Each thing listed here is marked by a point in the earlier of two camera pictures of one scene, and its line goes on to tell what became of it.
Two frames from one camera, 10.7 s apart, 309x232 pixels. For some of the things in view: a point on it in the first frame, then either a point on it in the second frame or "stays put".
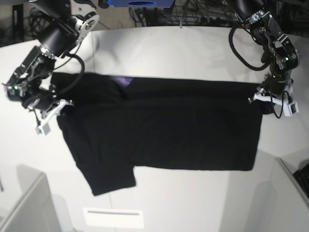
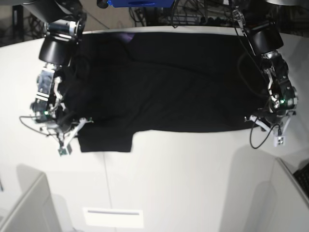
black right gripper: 275,82 to 270,118
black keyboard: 301,176 stays put
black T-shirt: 116,123 to 117,83
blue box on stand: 141,3 stays put
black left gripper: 44,100 to 64,122
